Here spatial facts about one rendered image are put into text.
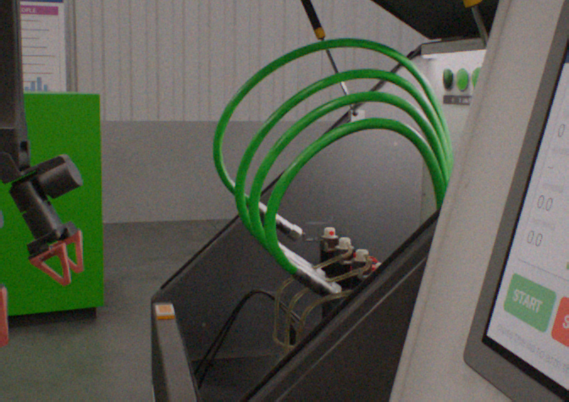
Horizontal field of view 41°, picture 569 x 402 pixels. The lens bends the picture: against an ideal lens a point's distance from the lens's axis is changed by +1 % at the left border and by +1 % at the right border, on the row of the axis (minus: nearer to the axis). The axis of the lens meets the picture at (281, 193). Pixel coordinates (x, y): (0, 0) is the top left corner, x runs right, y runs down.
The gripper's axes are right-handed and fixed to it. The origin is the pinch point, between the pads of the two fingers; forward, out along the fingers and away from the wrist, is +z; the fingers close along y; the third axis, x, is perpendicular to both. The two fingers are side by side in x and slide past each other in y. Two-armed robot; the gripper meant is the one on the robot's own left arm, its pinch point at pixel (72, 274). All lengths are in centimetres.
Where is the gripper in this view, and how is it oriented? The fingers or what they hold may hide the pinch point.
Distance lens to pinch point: 153.3
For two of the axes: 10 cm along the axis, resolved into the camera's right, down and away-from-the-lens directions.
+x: -9.0, 4.4, 0.5
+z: 4.4, 8.9, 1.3
